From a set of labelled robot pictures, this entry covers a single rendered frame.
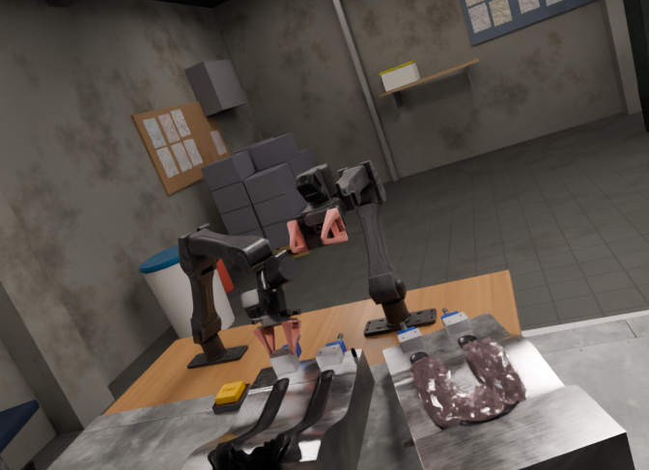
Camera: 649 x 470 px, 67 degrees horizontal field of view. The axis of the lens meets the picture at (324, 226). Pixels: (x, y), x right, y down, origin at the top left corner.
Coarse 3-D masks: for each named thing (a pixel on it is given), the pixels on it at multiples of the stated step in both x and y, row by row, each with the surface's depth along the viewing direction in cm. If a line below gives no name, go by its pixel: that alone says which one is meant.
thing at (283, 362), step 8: (296, 344) 117; (272, 352) 114; (280, 352) 112; (288, 352) 111; (296, 352) 115; (272, 360) 112; (280, 360) 111; (288, 360) 111; (296, 360) 113; (280, 368) 112; (288, 368) 111; (296, 368) 112
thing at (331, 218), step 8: (328, 208) 95; (336, 208) 93; (312, 216) 95; (320, 216) 95; (328, 216) 92; (336, 216) 92; (312, 224) 96; (320, 224) 96; (328, 224) 91; (336, 224) 94; (344, 224) 95; (336, 232) 93; (344, 232) 94; (328, 240) 90; (336, 240) 92; (344, 240) 93
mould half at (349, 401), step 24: (312, 360) 113; (360, 360) 107; (264, 384) 111; (312, 384) 104; (336, 384) 101; (360, 384) 103; (240, 408) 106; (288, 408) 100; (336, 408) 94; (360, 408) 99; (240, 432) 96; (264, 432) 91; (312, 432) 82; (336, 432) 85; (360, 432) 96; (192, 456) 87; (288, 456) 78; (312, 456) 76; (336, 456) 82
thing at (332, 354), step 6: (342, 336) 119; (336, 342) 114; (342, 342) 114; (324, 348) 111; (330, 348) 110; (336, 348) 109; (342, 348) 112; (318, 354) 109; (324, 354) 108; (330, 354) 108; (336, 354) 107; (342, 354) 110; (318, 360) 109; (324, 360) 108; (330, 360) 108; (336, 360) 108; (324, 366) 109
